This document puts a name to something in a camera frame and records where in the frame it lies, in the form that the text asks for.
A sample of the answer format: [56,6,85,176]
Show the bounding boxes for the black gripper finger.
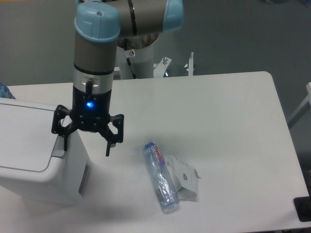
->
[51,105,78,151]
[98,113,125,157]

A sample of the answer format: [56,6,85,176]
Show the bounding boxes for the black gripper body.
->
[69,87,111,132]

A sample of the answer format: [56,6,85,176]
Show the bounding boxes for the white push-lid trash can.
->
[0,98,91,205]

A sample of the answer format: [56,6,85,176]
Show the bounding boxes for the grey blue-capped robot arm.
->
[52,0,184,150]

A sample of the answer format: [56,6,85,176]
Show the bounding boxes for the blue patterned object left edge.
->
[0,83,16,99]

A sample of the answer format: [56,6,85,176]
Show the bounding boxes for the crumpled white paper wrapper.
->
[165,155,201,201]

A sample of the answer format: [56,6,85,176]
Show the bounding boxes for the clear plastic water bottle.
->
[143,141,180,214]

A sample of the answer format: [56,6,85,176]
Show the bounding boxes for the black device table corner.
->
[294,196,311,222]

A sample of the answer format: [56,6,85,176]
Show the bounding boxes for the black pedestal cable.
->
[125,48,137,79]

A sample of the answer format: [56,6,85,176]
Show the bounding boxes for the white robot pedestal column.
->
[117,33,159,80]

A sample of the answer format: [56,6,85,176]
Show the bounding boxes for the white pedestal base frame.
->
[113,51,197,80]

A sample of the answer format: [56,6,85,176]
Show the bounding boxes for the white frame right edge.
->
[287,82,311,129]

